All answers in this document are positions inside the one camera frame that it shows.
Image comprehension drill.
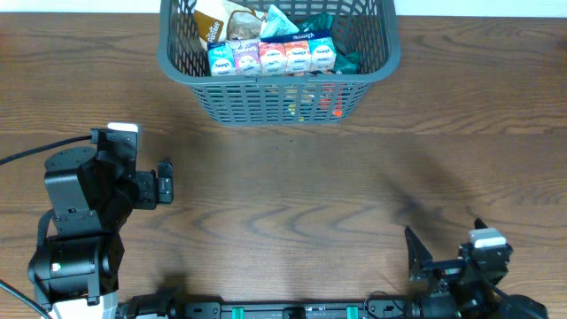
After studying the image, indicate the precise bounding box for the beige paper pouch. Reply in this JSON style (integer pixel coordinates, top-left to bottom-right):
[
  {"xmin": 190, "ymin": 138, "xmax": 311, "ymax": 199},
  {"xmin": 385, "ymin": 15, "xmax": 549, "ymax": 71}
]
[{"xmin": 193, "ymin": 0, "xmax": 268, "ymax": 50}]

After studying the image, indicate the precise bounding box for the red spaghetti pasta pack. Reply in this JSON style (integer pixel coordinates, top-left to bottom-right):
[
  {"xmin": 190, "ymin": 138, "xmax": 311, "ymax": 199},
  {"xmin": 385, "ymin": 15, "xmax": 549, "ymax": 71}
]
[{"xmin": 315, "ymin": 84, "xmax": 345, "ymax": 119}]

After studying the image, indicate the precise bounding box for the small mint green packet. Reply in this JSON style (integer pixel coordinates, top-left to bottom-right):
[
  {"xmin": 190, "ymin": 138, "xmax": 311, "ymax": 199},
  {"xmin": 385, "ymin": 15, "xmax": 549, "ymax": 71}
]
[{"xmin": 260, "ymin": 4, "xmax": 299, "ymax": 38}]

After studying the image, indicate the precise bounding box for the green Nescafe coffee bag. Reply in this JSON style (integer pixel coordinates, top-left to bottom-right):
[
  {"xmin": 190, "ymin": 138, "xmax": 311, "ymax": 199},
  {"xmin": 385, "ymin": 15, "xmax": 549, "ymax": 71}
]
[{"xmin": 297, "ymin": 13, "xmax": 361, "ymax": 74}]

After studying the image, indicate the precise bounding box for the Kleenex tissue multipack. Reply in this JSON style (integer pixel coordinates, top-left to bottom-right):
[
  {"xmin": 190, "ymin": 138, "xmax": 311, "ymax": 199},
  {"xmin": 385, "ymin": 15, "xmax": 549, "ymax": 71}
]
[{"xmin": 207, "ymin": 29, "xmax": 337, "ymax": 77}]

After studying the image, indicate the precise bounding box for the grey plastic basket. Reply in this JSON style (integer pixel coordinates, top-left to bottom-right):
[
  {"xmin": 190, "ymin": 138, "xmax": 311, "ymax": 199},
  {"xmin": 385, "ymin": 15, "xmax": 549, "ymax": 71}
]
[{"xmin": 157, "ymin": 0, "xmax": 401, "ymax": 126}]

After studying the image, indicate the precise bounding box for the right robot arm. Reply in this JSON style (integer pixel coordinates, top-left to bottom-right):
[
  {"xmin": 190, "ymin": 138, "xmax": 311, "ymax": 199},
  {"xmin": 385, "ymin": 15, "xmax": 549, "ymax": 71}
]
[{"xmin": 403, "ymin": 218, "xmax": 548, "ymax": 319}]

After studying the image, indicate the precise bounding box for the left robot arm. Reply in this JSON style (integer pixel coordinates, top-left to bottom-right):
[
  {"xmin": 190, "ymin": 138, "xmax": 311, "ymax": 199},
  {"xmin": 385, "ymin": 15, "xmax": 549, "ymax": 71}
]
[{"xmin": 27, "ymin": 123, "xmax": 174, "ymax": 312}]

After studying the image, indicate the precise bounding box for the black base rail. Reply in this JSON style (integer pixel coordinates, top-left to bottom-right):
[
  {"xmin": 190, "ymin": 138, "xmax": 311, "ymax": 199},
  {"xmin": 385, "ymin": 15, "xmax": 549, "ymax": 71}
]
[{"xmin": 117, "ymin": 299, "xmax": 444, "ymax": 319}]

